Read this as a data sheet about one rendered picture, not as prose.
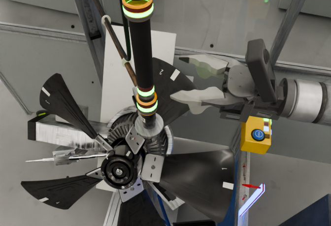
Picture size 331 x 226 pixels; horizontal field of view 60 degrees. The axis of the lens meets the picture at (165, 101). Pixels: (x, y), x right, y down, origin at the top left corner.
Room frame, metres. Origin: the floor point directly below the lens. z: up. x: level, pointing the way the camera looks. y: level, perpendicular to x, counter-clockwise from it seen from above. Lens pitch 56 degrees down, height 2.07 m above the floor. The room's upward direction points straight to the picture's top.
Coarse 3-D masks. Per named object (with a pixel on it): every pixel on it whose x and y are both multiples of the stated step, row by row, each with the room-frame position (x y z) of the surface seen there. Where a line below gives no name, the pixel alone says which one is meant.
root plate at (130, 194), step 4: (140, 176) 0.34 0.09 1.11; (140, 180) 0.33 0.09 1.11; (136, 184) 0.32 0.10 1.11; (140, 184) 0.32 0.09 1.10; (128, 188) 0.30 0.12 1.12; (136, 188) 0.31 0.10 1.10; (140, 188) 0.31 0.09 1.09; (120, 192) 0.28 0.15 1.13; (128, 192) 0.29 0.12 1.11; (132, 192) 0.29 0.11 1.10; (136, 192) 0.30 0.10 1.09; (124, 196) 0.27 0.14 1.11; (128, 196) 0.28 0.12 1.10; (132, 196) 0.28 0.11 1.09; (124, 200) 0.26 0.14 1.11
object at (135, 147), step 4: (132, 128) 0.45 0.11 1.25; (128, 132) 0.45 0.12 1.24; (132, 132) 0.44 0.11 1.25; (136, 132) 0.43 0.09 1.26; (128, 136) 0.43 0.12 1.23; (136, 136) 0.42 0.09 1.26; (140, 136) 0.41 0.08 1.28; (128, 140) 0.42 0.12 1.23; (132, 140) 0.41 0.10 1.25; (136, 140) 0.41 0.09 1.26; (140, 140) 0.40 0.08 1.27; (144, 140) 0.39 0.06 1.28; (128, 144) 0.41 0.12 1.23; (132, 144) 0.40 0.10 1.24; (136, 144) 0.39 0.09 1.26; (140, 144) 0.39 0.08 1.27; (132, 148) 0.39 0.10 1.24; (136, 148) 0.38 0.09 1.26; (136, 152) 0.37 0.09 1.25
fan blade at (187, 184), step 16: (176, 160) 0.37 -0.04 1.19; (192, 160) 0.37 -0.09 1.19; (208, 160) 0.37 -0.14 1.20; (224, 160) 0.36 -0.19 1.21; (176, 176) 0.32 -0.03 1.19; (192, 176) 0.31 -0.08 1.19; (208, 176) 0.31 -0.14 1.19; (224, 176) 0.31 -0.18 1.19; (176, 192) 0.27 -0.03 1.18; (192, 192) 0.27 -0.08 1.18; (208, 192) 0.27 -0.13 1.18; (224, 192) 0.27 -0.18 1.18; (208, 208) 0.22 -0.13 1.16; (224, 208) 0.22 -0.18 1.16
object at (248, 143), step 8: (248, 120) 0.59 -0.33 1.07; (256, 120) 0.59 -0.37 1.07; (264, 120) 0.59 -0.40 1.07; (248, 128) 0.55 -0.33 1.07; (256, 128) 0.55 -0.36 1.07; (248, 136) 0.52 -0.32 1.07; (264, 136) 0.52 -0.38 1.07; (240, 144) 0.52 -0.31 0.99; (248, 144) 0.50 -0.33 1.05; (256, 144) 0.49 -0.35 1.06; (264, 144) 0.49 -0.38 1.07; (256, 152) 0.49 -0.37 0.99; (264, 152) 0.48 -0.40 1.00
